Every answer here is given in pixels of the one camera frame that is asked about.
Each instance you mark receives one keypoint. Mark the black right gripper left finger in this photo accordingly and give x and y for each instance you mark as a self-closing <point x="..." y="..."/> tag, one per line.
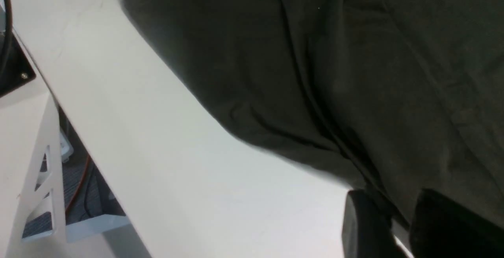
<point x="366" y="232"/>

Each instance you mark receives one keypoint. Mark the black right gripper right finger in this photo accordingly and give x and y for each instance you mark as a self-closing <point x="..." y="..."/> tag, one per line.
<point x="442" y="228"/>

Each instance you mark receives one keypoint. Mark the dark gray long-sleeved shirt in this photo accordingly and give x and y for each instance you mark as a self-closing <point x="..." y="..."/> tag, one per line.
<point x="394" y="96"/>

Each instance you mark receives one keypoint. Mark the black mounting plate with screw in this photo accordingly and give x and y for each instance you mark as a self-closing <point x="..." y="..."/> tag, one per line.
<point x="18" y="71"/>

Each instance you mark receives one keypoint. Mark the white table frame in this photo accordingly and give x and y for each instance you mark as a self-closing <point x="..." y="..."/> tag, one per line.
<point x="33" y="221"/>

